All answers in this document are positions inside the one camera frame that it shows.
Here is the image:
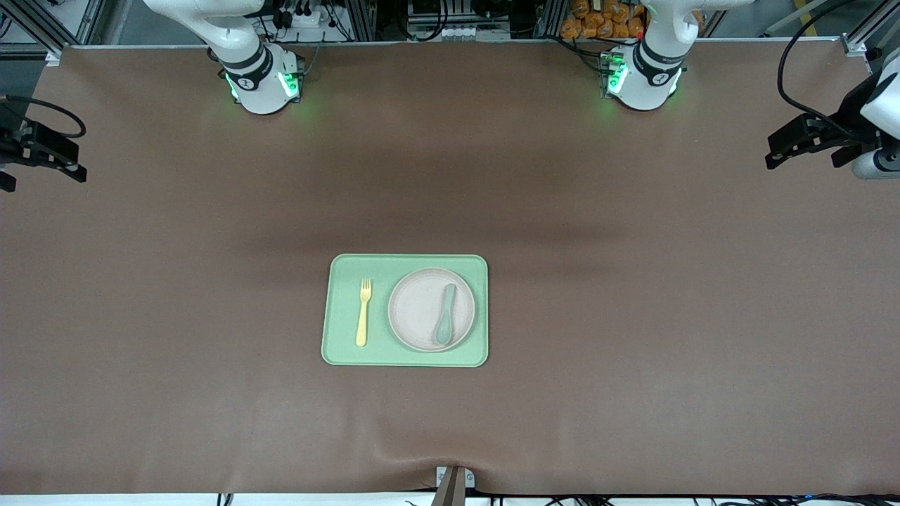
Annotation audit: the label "yellow plastic fork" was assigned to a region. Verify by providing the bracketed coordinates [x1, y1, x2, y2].
[355, 278, 373, 348]

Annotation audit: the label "round pale plate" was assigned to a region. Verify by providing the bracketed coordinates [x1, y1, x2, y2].
[387, 268, 476, 353]

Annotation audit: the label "brown table cover mat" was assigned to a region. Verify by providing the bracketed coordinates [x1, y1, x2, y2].
[0, 39, 900, 496]

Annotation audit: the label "pile of orange packets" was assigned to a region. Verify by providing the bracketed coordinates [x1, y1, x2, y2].
[560, 0, 648, 40]

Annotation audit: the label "white power strip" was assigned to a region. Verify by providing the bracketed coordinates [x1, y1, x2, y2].
[280, 6, 333, 30]

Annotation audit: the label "light green rectangular tray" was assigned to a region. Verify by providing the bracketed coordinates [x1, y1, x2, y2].
[321, 254, 489, 368]

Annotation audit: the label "green plastic spoon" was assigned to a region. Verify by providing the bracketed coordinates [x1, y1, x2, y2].
[433, 283, 458, 346]

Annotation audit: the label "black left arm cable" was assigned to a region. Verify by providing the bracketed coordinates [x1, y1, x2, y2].
[776, 0, 880, 141]

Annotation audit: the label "aluminium frame beams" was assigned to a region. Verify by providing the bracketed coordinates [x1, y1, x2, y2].
[766, 0, 900, 58]
[0, 0, 106, 60]

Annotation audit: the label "small metal table bracket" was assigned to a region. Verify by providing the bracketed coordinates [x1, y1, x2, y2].
[435, 466, 476, 491]

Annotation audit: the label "brown camera post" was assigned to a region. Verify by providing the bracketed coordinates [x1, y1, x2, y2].
[430, 469, 468, 506]

